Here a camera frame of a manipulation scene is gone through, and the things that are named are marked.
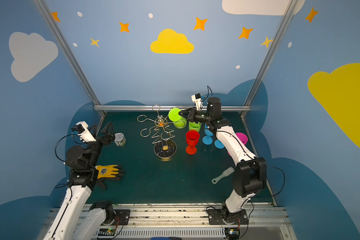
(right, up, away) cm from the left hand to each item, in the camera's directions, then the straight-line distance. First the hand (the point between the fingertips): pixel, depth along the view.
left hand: (101, 123), depth 67 cm
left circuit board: (-1, -54, +6) cm, 54 cm away
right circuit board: (+62, -55, +6) cm, 83 cm away
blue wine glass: (+56, -11, +39) cm, 69 cm away
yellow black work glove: (-6, -28, +18) cm, 34 cm away
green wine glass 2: (+44, -1, +27) cm, 52 cm away
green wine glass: (+35, +1, +10) cm, 37 cm away
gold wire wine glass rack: (+25, -15, +31) cm, 43 cm away
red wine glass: (+43, -9, +19) cm, 48 cm away
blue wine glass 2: (+63, -13, +37) cm, 74 cm away
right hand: (+36, +6, +9) cm, 38 cm away
